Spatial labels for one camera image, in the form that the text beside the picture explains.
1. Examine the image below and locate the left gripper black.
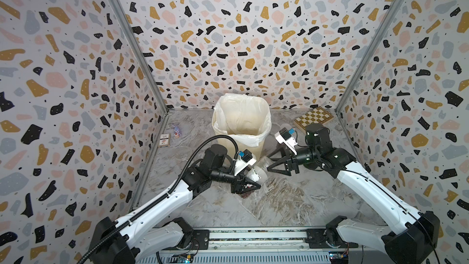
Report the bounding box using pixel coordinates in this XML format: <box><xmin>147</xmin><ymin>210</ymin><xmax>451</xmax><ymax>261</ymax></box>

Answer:
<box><xmin>211</xmin><ymin>167</ymin><xmax>262</xmax><ymax>196</ymax></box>

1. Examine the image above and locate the white lid tea jar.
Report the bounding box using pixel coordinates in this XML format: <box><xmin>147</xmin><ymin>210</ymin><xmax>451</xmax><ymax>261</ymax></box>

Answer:
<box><xmin>245</xmin><ymin>166</ymin><xmax>268</xmax><ymax>187</ymax></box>

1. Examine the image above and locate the white jar lid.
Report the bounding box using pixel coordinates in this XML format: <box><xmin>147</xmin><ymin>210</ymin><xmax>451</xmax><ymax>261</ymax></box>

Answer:
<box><xmin>256</xmin><ymin>156</ymin><xmax>274</xmax><ymax>177</ymax></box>

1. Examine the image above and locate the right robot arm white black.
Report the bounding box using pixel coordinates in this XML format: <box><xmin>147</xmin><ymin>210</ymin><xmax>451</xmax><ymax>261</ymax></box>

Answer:
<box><xmin>267</xmin><ymin>123</ymin><xmax>440</xmax><ymax>264</ymax></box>

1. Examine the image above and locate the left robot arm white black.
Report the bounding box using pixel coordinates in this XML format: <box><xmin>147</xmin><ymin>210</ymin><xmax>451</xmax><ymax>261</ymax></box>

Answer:
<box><xmin>79</xmin><ymin>144</ymin><xmax>260</xmax><ymax>264</ymax></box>

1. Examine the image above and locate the white plastic bin liner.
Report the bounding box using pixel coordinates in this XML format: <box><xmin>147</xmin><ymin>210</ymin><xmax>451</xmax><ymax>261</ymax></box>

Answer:
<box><xmin>212</xmin><ymin>93</ymin><xmax>272</xmax><ymax>148</ymax></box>

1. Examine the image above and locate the wooden chessboard box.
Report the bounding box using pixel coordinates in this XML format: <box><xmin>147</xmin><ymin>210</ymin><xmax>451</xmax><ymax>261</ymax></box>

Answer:
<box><xmin>294</xmin><ymin>106</ymin><xmax>334</xmax><ymax>134</ymax></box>

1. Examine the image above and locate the small card box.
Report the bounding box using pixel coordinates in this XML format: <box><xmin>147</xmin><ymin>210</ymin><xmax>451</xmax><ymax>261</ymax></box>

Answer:
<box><xmin>158</xmin><ymin>133</ymin><xmax>171</xmax><ymax>147</ymax></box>

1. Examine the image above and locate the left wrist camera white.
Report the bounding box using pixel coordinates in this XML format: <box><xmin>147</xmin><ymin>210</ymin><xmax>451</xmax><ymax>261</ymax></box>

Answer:
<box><xmin>233</xmin><ymin>149</ymin><xmax>256</xmax><ymax>176</ymax></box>

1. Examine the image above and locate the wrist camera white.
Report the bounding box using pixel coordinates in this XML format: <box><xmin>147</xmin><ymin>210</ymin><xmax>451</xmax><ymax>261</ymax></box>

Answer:
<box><xmin>274</xmin><ymin>127</ymin><xmax>298</xmax><ymax>155</ymax></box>
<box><xmin>233</xmin><ymin>149</ymin><xmax>256</xmax><ymax>176</ymax></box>

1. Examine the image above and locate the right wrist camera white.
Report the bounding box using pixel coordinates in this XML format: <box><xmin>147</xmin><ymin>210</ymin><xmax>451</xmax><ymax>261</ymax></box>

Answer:
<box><xmin>274</xmin><ymin>127</ymin><xmax>298</xmax><ymax>155</ymax></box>

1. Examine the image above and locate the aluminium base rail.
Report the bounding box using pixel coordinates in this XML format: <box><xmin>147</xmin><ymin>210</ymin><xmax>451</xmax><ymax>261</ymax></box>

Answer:
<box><xmin>104</xmin><ymin>226</ymin><xmax>415</xmax><ymax>264</ymax></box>

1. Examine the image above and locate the black corrugated cable conduit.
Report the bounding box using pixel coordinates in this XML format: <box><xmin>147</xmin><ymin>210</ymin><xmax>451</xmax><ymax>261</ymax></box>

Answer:
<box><xmin>76</xmin><ymin>134</ymin><xmax>239</xmax><ymax>264</ymax></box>

